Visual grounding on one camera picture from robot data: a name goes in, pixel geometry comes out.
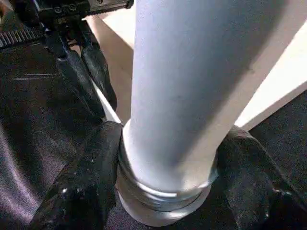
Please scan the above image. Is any black work mat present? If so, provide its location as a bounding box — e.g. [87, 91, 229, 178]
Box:
[0, 9, 307, 230]

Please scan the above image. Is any white plastic table leg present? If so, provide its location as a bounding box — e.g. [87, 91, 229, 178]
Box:
[117, 0, 295, 214]

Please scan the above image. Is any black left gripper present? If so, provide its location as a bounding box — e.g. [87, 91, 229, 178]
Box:
[0, 0, 134, 123]

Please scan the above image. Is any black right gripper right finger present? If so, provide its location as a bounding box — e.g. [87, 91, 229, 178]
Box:
[215, 126, 307, 230]

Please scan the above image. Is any white plastic table top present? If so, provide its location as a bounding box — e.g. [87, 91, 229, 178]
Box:
[85, 0, 307, 227]

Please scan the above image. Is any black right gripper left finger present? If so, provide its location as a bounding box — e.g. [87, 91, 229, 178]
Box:
[28, 121, 124, 230]

